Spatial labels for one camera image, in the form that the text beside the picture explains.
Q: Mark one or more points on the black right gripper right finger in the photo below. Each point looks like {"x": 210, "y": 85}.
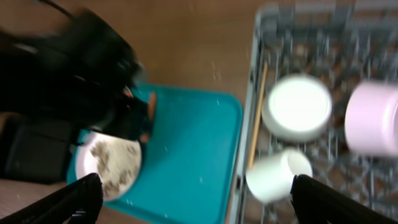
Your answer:
{"x": 315, "y": 202}

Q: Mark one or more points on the white cup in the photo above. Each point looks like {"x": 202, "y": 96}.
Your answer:
{"x": 271, "y": 178}

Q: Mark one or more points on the white bowl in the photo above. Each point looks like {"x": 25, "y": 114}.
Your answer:
{"x": 297, "y": 109}

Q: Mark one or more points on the black plastic tray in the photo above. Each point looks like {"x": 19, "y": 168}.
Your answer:
{"x": 36, "y": 150}

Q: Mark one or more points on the teal plastic tray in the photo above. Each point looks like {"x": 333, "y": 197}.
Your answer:
{"x": 189, "y": 161}

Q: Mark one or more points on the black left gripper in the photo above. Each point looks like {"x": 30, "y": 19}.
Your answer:
{"x": 128, "y": 120}

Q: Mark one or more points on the grey plastic dish rack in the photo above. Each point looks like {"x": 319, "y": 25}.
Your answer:
{"x": 341, "y": 43}

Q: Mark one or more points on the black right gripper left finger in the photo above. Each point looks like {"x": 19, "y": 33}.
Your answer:
{"x": 79, "y": 202}

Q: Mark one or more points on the wooden chopstick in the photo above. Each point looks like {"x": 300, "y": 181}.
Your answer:
{"x": 257, "y": 118}

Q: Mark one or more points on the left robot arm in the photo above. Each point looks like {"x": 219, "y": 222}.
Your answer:
{"x": 83, "y": 75}

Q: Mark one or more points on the white plate with food scraps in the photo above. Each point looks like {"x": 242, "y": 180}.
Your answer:
{"x": 117, "y": 161}

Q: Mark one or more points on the small pink bowl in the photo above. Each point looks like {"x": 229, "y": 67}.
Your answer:
{"x": 371, "y": 119}

